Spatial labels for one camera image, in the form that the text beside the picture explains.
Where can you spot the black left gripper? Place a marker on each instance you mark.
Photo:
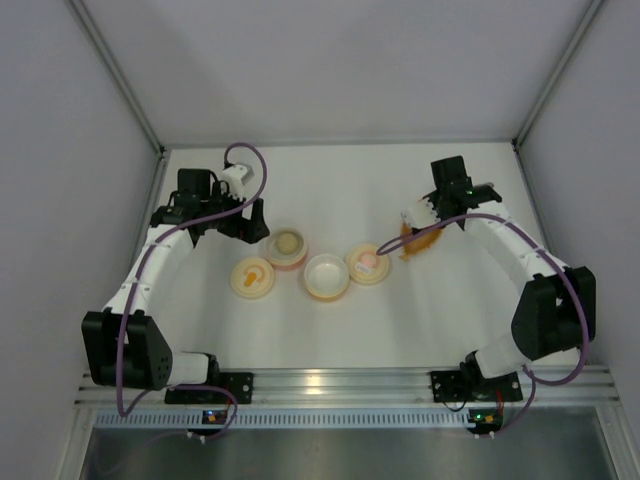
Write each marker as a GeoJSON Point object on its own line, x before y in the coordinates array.
{"type": "Point", "coordinates": [245, 226]}

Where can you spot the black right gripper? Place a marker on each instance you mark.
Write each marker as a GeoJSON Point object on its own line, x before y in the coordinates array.
{"type": "Point", "coordinates": [435, 201]}

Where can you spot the white steamed bun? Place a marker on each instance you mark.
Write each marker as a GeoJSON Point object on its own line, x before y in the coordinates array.
{"type": "Point", "coordinates": [287, 243]}

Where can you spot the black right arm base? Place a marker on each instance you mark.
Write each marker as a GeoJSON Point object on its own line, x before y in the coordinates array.
{"type": "Point", "coordinates": [475, 387]}

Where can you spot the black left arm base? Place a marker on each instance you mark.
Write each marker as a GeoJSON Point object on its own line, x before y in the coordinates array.
{"type": "Point", "coordinates": [210, 387]}

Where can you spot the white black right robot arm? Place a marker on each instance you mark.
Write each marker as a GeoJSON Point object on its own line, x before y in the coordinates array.
{"type": "Point", "coordinates": [556, 308]}

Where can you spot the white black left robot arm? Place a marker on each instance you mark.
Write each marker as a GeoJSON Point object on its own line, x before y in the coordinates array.
{"type": "Point", "coordinates": [124, 343]}

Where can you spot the pink-based bowl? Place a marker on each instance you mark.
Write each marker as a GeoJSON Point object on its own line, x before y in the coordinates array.
{"type": "Point", "coordinates": [285, 262]}

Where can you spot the fish-shaped woven bamboo tray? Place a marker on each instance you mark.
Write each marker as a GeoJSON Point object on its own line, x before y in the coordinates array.
{"type": "Point", "coordinates": [420, 244]}

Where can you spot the orange-based bowl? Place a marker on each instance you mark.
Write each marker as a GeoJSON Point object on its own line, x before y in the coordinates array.
{"type": "Point", "coordinates": [326, 277]}

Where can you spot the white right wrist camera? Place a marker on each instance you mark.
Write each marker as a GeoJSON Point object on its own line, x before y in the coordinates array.
{"type": "Point", "coordinates": [420, 215]}

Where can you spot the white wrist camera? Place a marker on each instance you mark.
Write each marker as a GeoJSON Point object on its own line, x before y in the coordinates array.
{"type": "Point", "coordinates": [420, 215]}
{"type": "Point", "coordinates": [234, 179]}

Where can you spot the cream lid with orange handle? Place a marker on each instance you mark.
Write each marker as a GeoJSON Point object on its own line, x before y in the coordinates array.
{"type": "Point", "coordinates": [252, 278]}

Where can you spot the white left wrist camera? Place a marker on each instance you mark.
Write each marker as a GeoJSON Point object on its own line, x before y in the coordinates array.
{"type": "Point", "coordinates": [234, 179]}

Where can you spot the right aluminium frame post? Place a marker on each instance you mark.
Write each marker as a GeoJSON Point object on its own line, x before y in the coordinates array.
{"type": "Point", "coordinates": [567, 54]}

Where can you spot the aluminium frame post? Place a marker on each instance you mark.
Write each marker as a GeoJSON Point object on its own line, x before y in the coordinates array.
{"type": "Point", "coordinates": [567, 54]}
{"type": "Point", "coordinates": [107, 58]}

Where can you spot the cream lid with pink handle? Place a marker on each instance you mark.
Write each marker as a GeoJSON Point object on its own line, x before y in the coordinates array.
{"type": "Point", "coordinates": [365, 266]}

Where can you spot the slotted grey cable duct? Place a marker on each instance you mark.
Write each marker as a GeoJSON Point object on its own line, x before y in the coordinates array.
{"type": "Point", "coordinates": [315, 418]}

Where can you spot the aluminium mounting rail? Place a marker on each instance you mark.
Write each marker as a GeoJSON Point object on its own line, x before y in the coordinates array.
{"type": "Point", "coordinates": [396, 387]}

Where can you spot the left aluminium frame post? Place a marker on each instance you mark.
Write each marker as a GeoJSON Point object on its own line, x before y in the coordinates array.
{"type": "Point", "coordinates": [107, 58]}

